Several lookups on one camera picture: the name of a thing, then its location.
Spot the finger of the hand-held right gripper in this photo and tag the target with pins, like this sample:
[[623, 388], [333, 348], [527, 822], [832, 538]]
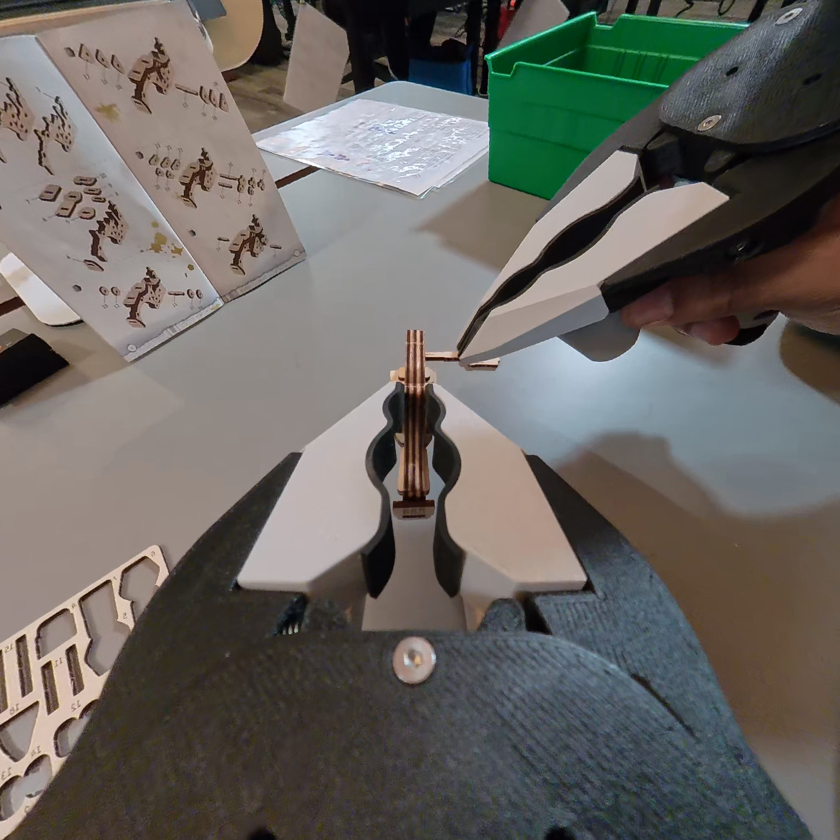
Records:
[[577, 197], [590, 269]]

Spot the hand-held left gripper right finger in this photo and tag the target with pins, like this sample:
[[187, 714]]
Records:
[[512, 518]]

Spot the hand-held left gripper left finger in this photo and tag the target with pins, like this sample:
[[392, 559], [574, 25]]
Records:
[[308, 518]]

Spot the layered wooden puzzle model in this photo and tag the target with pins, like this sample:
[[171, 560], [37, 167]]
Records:
[[415, 420]]

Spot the wooden peg piece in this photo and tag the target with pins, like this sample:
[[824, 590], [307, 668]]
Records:
[[482, 364]]

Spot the grey desk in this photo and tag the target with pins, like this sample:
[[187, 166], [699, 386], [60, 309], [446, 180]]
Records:
[[656, 492]]

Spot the person's right hand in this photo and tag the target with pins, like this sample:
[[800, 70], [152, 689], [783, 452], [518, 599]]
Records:
[[754, 289]]

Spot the green plastic bin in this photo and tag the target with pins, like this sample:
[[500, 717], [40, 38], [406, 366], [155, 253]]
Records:
[[558, 131]]

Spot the wooden cut-out puzzle sheet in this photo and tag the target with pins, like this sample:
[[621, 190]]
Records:
[[141, 577]]

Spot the paper sheet in plastic sleeve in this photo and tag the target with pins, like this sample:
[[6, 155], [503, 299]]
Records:
[[380, 144]]

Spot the white card sheet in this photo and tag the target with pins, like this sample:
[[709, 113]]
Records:
[[315, 59]]

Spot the small black box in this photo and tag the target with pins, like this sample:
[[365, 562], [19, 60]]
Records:
[[26, 367]]

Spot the puzzle instruction booklet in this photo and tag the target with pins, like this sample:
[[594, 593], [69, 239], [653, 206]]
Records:
[[164, 229]]

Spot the white stand base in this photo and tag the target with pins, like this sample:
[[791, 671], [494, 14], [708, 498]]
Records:
[[39, 292]]

